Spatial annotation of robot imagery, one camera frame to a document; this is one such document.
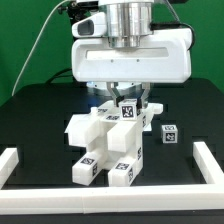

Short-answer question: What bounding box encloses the small tagged white cube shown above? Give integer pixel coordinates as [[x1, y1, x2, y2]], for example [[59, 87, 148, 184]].
[[161, 124, 178, 144]]

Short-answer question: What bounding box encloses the white chair back frame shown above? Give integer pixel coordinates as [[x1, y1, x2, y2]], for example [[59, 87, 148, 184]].
[[65, 99, 163, 153]]

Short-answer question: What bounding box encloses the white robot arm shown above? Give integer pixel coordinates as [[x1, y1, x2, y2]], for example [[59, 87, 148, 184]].
[[71, 0, 194, 108]]

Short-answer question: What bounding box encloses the black cable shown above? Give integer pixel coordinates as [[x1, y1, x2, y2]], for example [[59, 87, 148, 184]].
[[44, 68, 73, 85]]

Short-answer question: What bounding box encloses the white L-shaped obstacle fence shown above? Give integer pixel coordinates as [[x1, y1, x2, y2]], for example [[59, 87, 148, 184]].
[[0, 142, 224, 215]]

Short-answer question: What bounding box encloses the white cable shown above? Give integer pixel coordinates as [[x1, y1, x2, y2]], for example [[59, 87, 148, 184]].
[[11, 0, 73, 98]]

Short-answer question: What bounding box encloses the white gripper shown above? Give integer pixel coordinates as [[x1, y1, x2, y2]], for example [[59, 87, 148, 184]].
[[71, 12, 193, 109]]

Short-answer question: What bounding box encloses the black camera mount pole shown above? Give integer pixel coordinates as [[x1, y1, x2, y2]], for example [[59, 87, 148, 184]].
[[57, 0, 99, 23]]

